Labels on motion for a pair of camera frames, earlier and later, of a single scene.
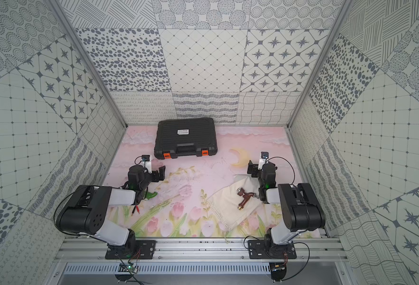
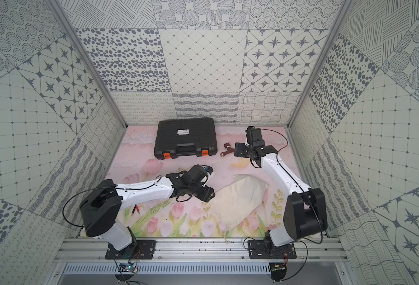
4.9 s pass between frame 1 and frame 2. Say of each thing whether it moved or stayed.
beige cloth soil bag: stayed
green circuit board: stayed
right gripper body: moved
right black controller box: stayed
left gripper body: moved
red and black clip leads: stayed
